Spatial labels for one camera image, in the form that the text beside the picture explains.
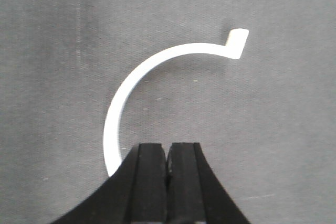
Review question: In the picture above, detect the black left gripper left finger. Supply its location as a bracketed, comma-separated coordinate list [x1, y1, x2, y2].
[55, 143, 166, 223]

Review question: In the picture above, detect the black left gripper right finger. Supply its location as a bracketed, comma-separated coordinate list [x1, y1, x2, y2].
[167, 143, 249, 223]

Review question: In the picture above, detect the white curved PVC pipe clip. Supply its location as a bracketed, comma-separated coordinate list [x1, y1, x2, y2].
[102, 28, 249, 177]

